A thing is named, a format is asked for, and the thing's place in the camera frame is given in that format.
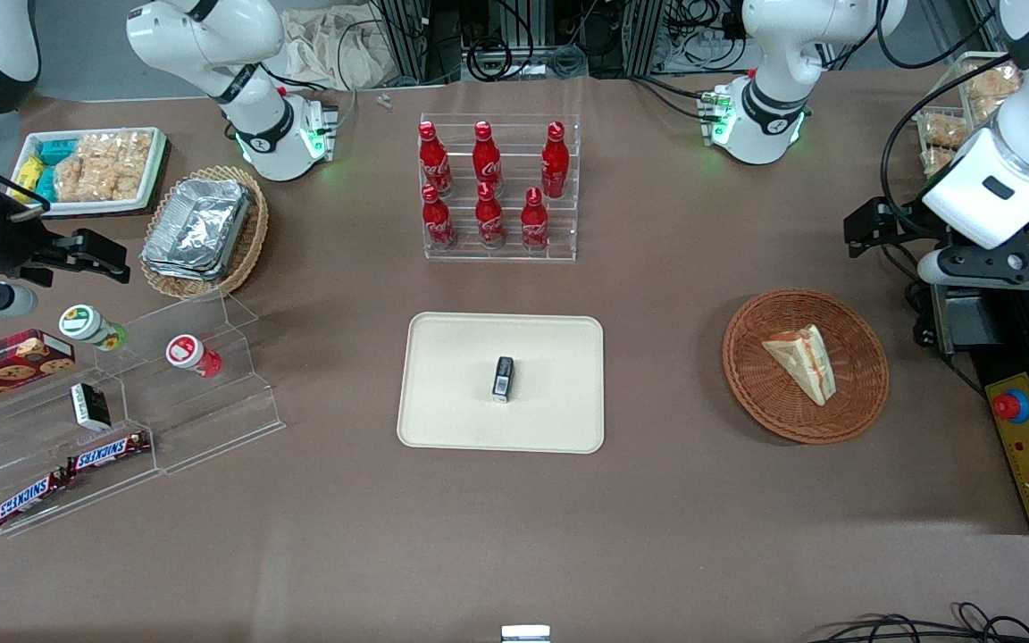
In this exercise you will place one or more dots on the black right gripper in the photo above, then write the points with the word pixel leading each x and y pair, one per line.
pixel 4 241

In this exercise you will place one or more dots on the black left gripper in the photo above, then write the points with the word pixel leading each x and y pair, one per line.
pixel 897 227

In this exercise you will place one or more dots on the triangle sandwich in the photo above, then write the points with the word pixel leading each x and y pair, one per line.
pixel 805 362

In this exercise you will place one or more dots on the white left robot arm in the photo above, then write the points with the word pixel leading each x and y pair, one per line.
pixel 773 89

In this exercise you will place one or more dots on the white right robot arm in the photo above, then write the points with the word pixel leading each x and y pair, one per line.
pixel 260 121

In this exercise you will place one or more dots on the white rectangular snack tray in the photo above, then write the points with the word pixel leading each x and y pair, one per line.
pixel 95 207

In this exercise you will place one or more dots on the oval light wicker basket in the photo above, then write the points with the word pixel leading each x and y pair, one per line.
pixel 251 241

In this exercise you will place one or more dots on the round brown wicker basket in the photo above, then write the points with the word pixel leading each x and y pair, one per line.
pixel 765 393

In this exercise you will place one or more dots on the beige plastic tray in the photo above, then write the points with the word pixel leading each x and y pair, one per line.
pixel 452 384

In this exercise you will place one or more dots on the green lid cup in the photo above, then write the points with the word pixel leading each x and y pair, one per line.
pixel 90 326

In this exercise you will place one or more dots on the bagged rice crackers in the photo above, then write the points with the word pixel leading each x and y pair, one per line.
pixel 104 165

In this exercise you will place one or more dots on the bagged pastry snack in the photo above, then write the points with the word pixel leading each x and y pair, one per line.
pixel 992 85
pixel 936 161
pixel 943 131

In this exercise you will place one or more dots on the stacked aluminium foil trays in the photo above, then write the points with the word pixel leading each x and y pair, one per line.
pixel 197 228

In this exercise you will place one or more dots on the yellow snack packet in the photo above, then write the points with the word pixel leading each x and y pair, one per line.
pixel 28 171

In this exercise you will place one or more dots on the teal snack packet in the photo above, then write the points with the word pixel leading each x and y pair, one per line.
pixel 54 149

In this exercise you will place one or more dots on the red lid cup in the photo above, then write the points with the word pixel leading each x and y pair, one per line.
pixel 191 354

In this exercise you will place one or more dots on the red cookie box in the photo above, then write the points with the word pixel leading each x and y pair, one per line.
pixel 5 366

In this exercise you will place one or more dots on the black and white small box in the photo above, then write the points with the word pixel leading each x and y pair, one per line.
pixel 90 406

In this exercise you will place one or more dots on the black machine housing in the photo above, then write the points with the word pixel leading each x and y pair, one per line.
pixel 997 357

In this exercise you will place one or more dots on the Snickers chocolate bar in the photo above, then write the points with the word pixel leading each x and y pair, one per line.
pixel 30 497
pixel 108 453

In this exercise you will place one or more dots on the clear acrylic step shelf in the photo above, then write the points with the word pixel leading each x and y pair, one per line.
pixel 211 420

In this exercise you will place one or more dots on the red emergency stop button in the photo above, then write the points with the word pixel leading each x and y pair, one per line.
pixel 1010 405

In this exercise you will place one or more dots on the white power strip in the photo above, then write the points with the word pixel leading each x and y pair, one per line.
pixel 711 45

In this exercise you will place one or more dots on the clear acrylic bottle rack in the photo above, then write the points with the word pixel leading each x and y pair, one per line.
pixel 559 228

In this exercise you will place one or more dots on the crumpled beige cloth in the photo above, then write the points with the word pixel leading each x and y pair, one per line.
pixel 336 49

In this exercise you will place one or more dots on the red cola bottle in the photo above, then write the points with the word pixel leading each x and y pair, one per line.
pixel 489 219
pixel 434 161
pixel 555 165
pixel 486 159
pixel 534 223
pixel 436 219

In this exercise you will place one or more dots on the small metal screws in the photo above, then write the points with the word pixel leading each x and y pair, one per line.
pixel 382 101

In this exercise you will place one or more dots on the small black box with barcode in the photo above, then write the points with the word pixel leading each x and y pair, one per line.
pixel 503 379

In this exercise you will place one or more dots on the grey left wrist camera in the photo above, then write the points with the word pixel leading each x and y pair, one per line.
pixel 997 272

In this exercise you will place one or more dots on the aluminium frame post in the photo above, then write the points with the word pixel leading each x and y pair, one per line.
pixel 407 36
pixel 644 31

